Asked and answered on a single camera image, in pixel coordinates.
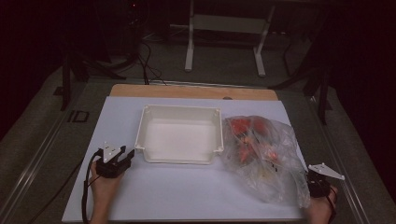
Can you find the black metal stand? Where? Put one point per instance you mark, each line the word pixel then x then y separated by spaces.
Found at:
pixel 323 99
pixel 66 88

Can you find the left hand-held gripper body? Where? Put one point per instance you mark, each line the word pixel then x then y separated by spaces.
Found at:
pixel 109 166

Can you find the person's right hand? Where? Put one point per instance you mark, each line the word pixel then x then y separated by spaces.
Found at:
pixel 320 209

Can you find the red snack packet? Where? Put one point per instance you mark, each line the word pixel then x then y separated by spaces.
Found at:
pixel 241 125

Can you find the white table mat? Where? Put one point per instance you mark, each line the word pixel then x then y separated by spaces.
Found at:
pixel 130 193

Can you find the clear plastic bag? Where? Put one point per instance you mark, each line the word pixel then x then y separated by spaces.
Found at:
pixel 280 183

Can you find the white metal stand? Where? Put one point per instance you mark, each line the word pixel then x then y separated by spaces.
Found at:
pixel 229 24

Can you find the white plastic bin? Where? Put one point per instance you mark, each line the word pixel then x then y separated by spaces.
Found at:
pixel 180 140

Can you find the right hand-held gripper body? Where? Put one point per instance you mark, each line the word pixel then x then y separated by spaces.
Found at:
pixel 319 185

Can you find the person's left hand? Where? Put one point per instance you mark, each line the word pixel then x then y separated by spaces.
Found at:
pixel 104 186

